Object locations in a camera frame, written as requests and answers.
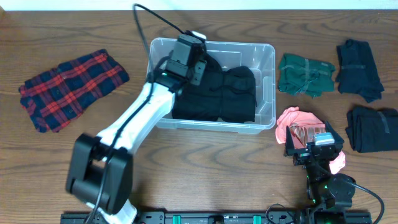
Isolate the black garment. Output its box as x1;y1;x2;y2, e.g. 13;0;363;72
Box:
172;55;257;123
346;106;397;153

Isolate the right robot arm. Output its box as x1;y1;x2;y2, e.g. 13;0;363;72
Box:
284;122;355;224

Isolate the navy garment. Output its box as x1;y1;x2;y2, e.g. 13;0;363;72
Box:
335;39;384;103

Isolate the red navy plaid shirt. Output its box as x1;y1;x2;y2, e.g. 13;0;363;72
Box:
19;49;129;133

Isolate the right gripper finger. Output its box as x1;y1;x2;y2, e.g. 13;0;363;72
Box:
285;126;295;151
324;121;344;144

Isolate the green garment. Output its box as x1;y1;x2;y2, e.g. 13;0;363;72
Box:
278;53;335;98

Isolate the clear plastic storage bin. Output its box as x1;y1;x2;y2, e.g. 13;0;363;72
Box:
156;41;276;134

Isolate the pink printed t-shirt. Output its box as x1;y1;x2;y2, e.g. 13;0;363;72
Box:
275;106;346;175

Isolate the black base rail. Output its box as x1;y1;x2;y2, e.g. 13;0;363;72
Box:
60;210;373;224

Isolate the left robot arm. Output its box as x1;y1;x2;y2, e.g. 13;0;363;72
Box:
65;30;206;223

